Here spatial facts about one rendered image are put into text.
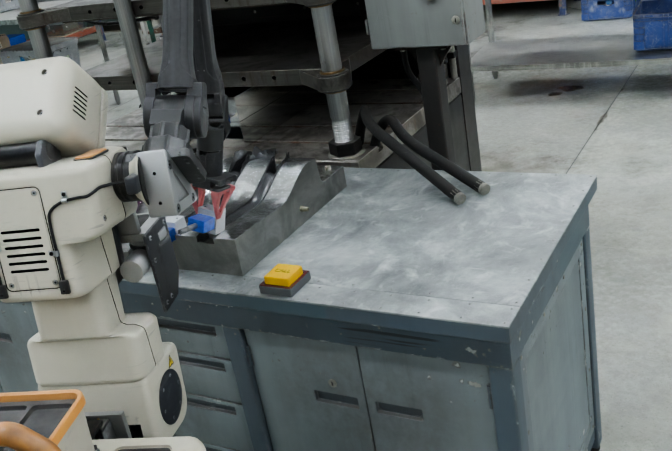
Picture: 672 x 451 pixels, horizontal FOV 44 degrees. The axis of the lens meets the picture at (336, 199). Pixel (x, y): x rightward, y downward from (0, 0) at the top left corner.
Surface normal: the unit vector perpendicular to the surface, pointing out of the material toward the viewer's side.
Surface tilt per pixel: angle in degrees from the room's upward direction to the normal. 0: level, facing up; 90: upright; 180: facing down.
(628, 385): 0
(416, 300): 0
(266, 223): 90
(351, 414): 90
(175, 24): 66
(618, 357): 0
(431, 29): 90
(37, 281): 82
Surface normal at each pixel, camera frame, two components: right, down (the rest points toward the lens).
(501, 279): -0.17, -0.91
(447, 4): -0.47, 0.41
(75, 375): -0.18, 0.27
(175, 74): -0.04, -0.02
